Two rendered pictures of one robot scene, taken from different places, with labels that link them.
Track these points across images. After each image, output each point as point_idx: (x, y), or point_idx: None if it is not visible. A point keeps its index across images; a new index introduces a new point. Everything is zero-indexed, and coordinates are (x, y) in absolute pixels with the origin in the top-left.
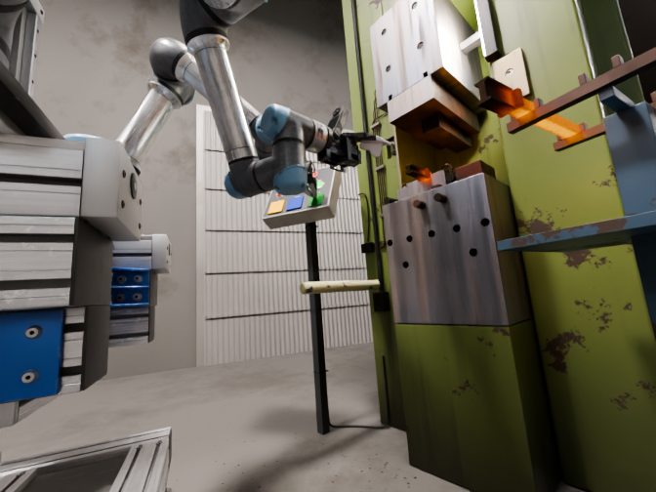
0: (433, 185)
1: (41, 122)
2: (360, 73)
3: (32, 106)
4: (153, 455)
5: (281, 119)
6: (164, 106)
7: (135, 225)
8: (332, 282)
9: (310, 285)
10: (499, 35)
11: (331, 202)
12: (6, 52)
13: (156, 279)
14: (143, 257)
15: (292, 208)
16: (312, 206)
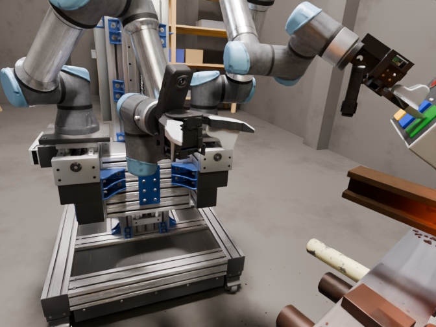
0: (355, 287)
1: (65, 143)
2: None
3: (58, 141)
4: (209, 259)
5: (119, 114)
6: None
7: (85, 180)
8: (356, 270)
9: (313, 249)
10: None
11: (433, 140)
12: (75, 108)
13: (222, 171)
14: (196, 161)
15: (399, 123)
16: (407, 135)
